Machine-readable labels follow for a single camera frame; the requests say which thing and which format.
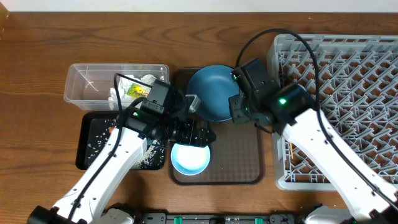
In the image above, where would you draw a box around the crumpled white paper napkin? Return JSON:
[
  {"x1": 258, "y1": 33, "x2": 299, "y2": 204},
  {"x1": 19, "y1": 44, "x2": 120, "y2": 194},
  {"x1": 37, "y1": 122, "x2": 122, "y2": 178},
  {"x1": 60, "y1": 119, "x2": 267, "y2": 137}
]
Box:
[{"x1": 108, "y1": 77, "x2": 136, "y2": 110}]

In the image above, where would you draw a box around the dark blue plate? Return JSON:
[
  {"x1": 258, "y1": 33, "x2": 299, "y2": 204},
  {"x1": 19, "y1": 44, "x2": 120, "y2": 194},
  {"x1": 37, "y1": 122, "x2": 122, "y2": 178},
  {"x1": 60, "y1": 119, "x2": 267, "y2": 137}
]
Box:
[{"x1": 187, "y1": 65, "x2": 239, "y2": 122}]

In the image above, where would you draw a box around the clear plastic bin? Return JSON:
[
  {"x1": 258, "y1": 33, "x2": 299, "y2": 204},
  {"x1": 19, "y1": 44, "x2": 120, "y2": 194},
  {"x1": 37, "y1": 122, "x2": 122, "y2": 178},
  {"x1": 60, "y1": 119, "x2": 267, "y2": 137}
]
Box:
[{"x1": 64, "y1": 63, "x2": 169, "y2": 111}]

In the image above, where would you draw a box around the white paper ball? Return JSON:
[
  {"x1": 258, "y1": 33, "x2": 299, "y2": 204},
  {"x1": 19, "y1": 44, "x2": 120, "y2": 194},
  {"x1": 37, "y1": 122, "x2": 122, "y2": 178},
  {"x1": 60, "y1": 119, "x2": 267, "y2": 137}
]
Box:
[{"x1": 141, "y1": 74, "x2": 156, "y2": 85}]

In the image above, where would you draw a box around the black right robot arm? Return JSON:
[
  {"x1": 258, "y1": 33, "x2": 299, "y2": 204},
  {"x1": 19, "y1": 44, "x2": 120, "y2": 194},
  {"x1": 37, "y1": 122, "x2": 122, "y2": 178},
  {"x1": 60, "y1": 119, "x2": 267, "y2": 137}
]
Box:
[{"x1": 228, "y1": 83, "x2": 397, "y2": 223}]

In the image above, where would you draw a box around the pile of white rice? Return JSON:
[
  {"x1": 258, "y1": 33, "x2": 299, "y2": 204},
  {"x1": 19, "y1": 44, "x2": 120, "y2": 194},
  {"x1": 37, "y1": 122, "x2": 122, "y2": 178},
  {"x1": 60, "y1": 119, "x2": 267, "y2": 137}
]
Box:
[{"x1": 83, "y1": 118, "x2": 166, "y2": 170}]

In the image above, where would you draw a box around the grey dishwasher rack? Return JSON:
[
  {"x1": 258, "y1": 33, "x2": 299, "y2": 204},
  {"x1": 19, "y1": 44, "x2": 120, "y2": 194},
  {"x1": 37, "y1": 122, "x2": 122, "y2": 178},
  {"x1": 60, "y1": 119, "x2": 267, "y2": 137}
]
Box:
[{"x1": 267, "y1": 34, "x2": 397, "y2": 184}]

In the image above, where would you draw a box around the wooden chopstick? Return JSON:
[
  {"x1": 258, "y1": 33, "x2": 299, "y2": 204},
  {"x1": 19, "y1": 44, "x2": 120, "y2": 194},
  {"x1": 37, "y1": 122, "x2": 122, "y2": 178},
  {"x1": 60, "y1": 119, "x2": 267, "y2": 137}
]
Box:
[{"x1": 289, "y1": 142, "x2": 294, "y2": 160}]

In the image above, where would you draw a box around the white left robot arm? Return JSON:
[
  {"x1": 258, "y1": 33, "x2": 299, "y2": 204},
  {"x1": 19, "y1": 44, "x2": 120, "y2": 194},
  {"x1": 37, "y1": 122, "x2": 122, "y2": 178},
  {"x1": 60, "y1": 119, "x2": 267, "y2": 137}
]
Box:
[{"x1": 27, "y1": 107, "x2": 216, "y2": 223}]

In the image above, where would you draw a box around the black plastic bin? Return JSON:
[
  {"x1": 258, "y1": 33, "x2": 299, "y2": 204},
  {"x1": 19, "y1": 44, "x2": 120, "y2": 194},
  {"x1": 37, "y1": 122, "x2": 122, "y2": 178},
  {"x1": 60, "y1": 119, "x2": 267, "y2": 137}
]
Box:
[{"x1": 75, "y1": 110, "x2": 166, "y2": 170}]

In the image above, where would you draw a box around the brown serving tray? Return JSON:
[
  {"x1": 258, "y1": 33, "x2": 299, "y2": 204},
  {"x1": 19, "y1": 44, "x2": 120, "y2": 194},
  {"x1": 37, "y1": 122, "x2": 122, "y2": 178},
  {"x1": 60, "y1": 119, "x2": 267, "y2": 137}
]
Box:
[{"x1": 169, "y1": 68, "x2": 265, "y2": 185}]

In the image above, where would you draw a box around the light blue bowl of rice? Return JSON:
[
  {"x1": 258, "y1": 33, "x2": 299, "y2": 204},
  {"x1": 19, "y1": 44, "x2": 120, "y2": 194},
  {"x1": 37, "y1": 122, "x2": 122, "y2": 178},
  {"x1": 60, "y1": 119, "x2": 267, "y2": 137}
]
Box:
[{"x1": 170, "y1": 144, "x2": 211, "y2": 175}]

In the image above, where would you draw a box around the green foil snack wrapper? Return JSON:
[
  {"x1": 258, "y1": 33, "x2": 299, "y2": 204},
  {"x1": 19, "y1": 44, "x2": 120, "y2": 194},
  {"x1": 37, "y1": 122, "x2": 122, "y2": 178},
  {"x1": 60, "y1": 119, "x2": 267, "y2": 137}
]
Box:
[{"x1": 126, "y1": 83, "x2": 150, "y2": 99}]

